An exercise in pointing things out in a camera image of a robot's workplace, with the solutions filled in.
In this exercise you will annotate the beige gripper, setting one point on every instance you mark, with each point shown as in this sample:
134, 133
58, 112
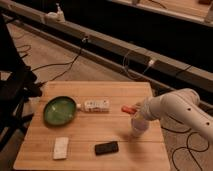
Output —
138, 115

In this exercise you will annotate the orange red pepper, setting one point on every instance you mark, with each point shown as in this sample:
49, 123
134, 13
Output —
128, 110

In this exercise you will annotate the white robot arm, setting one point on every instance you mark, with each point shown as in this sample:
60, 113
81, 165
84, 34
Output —
181, 105

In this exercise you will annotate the white plastic bottle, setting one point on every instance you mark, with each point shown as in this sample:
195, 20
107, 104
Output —
94, 106

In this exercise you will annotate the white sponge block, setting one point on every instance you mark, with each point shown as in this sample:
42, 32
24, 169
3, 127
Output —
60, 148

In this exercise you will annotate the black office chair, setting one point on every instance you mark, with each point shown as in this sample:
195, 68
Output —
16, 89

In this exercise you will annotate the long metal rail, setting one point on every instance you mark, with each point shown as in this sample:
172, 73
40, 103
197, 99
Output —
182, 50

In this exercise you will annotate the white object on rail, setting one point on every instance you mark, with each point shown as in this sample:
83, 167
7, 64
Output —
58, 15

